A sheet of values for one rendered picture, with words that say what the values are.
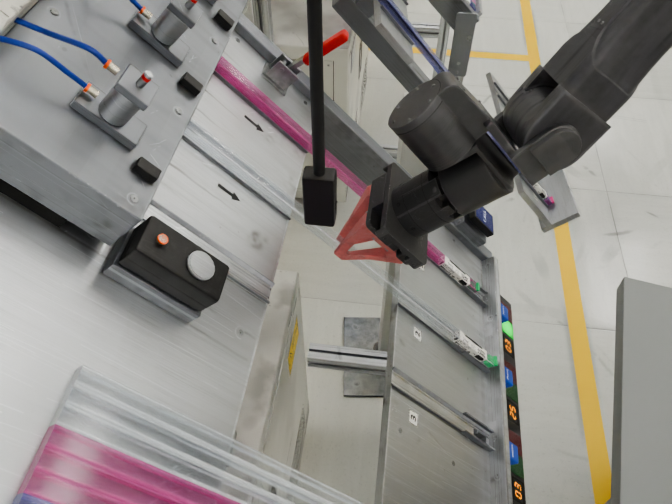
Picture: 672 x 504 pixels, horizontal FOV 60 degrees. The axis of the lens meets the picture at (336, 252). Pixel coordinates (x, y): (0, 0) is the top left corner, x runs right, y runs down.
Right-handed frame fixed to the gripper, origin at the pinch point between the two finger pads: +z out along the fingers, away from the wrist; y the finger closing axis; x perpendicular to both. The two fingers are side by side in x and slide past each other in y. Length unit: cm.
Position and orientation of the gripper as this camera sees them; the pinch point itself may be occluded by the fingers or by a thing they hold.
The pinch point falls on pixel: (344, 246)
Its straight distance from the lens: 65.6
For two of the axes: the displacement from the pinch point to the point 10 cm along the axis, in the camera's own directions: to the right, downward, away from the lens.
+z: -7.2, 3.8, 5.8
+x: 6.8, 5.5, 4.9
